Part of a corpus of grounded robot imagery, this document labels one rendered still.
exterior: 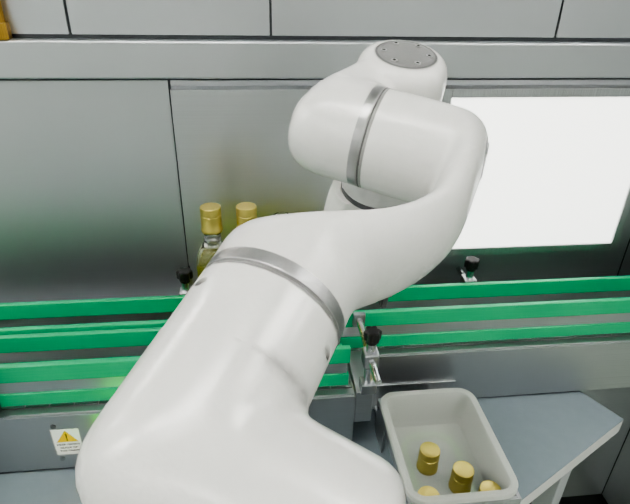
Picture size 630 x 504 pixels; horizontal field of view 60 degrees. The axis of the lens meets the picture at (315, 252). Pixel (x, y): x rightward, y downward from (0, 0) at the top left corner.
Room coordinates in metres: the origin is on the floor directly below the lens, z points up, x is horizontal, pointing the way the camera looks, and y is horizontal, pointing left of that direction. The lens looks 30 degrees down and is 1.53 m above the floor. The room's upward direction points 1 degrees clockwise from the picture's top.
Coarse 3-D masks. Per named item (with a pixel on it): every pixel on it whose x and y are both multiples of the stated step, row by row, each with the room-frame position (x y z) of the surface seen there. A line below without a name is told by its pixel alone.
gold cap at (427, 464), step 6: (426, 444) 0.63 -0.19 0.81; (432, 444) 0.63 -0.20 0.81; (420, 450) 0.62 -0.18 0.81; (426, 450) 0.62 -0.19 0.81; (432, 450) 0.62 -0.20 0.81; (438, 450) 0.62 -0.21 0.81; (420, 456) 0.61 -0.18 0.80; (426, 456) 0.61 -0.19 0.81; (432, 456) 0.61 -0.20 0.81; (438, 456) 0.61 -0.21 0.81; (420, 462) 0.61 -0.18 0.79; (426, 462) 0.61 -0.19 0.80; (432, 462) 0.60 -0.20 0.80; (420, 468) 0.61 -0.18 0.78; (426, 468) 0.61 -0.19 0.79; (432, 468) 0.60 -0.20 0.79; (426, 474) 0.60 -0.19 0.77; (432, 474) 0.60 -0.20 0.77
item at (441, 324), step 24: (384, 312) 0.79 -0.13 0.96; (408, 312) 0.80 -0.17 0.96; (432, 312) 0.81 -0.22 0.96; (456, 312) 0.81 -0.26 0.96; (480, 312) 0.82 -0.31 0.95; (504, 312) 0.82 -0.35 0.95; (528, 312) 0.83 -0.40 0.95; (552, 312) 0.83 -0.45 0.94; (576, 312) 0.84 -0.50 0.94; (600, 312) 0.85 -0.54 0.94; (624, 312) 0.85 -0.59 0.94; (384, 336) 0.79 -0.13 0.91; (408, 336) 0.80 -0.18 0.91; (432, 336) 0.81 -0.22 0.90; (456, 336) 0.81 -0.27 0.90; (480, 336) 0.82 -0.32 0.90; (504, 336) 0.82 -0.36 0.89; (528, 336) 0.83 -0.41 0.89; (552, 336) 0.84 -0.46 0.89
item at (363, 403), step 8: (352, 360) 0.75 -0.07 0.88; (360, 360) 0.75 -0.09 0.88; (352, 368) 0.73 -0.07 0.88; (360, 368) 0.73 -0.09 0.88; (352, 376) 0.71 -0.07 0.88; (360, 392) 0.67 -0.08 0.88; (360, 400) 0.67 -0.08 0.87; (368, 400) 0.68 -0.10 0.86; (360, 408) 0.67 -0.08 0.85; (368, 408) 0.68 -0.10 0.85; (360, 416) 0.68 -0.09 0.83; (368, 416) 0.68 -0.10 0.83
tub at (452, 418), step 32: (384, 416) 0.67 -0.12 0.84; (416, 416) 0.71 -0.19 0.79; (448, 416) 0.72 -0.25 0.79; (480, 416) 0.67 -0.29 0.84; (416, 448) 0.66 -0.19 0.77; (448, 448) 0.66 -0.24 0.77; (480, 448) 0.64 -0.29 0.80; (416, 480) 0.59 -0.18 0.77; (448, 480) 0.60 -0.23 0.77; (480, 480) 0.60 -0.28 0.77; (512, 480) 0.54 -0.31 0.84
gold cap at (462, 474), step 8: (456, 464) 0.59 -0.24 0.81; (464, 464) 0.59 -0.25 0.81; (456, 472) 0.58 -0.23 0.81; (464, 472) 0.58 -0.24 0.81; (472, 472) 0.58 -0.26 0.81; (456, 480) 0.57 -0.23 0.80; (464, 480) 0.57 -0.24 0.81; (472, 480) 0.57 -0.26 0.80; (456, 488) 0.57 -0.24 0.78; (464, 488) 0.57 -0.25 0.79
